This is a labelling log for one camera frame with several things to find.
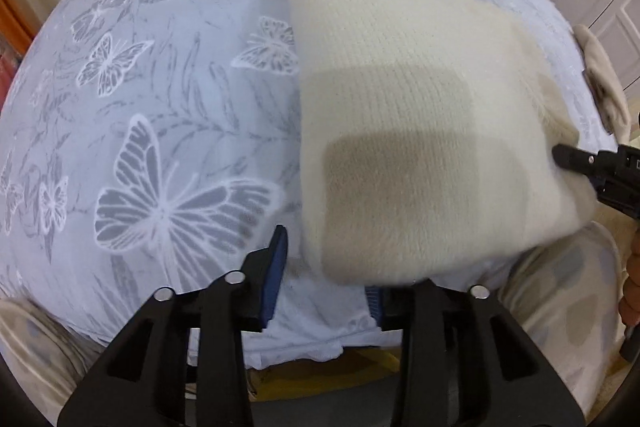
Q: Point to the beige cloth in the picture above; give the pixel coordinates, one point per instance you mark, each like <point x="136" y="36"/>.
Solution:
<point x="607" y="67"/>

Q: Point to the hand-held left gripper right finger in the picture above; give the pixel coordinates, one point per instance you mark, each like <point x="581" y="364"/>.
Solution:
<point x="374" y="302"/>

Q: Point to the cream knit cardigan red buttons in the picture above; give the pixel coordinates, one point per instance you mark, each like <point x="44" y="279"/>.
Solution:
<point x="400" y="107"/>

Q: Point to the bed with butterfly sheet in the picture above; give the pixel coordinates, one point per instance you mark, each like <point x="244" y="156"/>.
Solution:
<point x="150" y="82"/>

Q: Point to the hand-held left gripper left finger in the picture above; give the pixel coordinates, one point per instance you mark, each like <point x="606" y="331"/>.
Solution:
<point x="272" y="267"/>

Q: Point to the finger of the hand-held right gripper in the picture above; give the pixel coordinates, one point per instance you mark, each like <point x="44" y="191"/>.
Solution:
<point x="575" y="158"/>

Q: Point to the person's spotted beige pants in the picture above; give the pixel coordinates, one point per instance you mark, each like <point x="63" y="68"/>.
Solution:
<point x="550" y="297"/>

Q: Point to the person's right hand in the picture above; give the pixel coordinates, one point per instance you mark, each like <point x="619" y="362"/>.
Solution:
<point x="631" y="282"/>

